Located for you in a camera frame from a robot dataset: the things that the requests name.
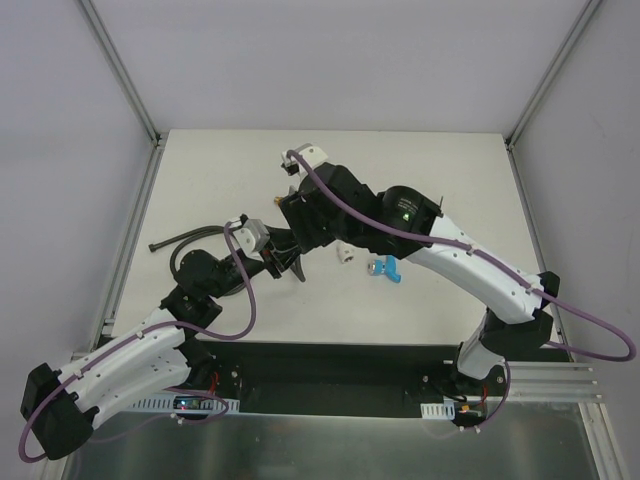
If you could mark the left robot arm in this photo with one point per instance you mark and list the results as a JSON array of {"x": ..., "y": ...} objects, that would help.
[{"x": 62, "y": 408}]

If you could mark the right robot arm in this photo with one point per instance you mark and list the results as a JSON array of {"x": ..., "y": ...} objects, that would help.
[{"x": 403, "y": 223}]

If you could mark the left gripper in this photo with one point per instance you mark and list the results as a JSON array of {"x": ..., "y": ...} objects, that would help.
[{"x": 277, "y": 261}]

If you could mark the blue plastic faucet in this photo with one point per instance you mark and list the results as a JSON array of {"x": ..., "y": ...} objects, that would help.
[{"x": 385, "y": 267}]

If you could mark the right aluminium frame post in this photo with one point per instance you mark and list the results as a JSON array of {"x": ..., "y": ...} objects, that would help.
[{"x": 566, "y": 48}]

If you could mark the white elbow fitting centre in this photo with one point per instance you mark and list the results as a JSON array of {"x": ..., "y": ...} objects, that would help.
[{"x": 344, "y": 252}]

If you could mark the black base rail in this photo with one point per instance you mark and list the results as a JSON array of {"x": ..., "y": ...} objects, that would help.
[{"x": 371, "y": 381}]

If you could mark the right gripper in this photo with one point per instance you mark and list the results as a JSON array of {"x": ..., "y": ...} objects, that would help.
[{"x": 295, "y": 212}]

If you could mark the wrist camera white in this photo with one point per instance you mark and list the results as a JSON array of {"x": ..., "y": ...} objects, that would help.
[
  {"x": 251, "y": 235},
  {"x": 310, "y": 153}
]

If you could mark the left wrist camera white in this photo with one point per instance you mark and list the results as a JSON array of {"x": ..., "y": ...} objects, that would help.
[{"x": 251, "y": 235}]

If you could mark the aluminium frame post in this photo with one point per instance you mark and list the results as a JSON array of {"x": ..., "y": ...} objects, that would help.
[
  {"x": 566, "y": 48},
  {"x": 118, "y": 69}
]

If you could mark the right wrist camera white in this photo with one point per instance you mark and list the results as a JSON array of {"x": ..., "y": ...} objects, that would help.
[{"x": 310, "y": 153}]

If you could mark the left aluminium frame post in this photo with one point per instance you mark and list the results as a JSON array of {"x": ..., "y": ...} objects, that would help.
[{"x": 118, "y": 69}]

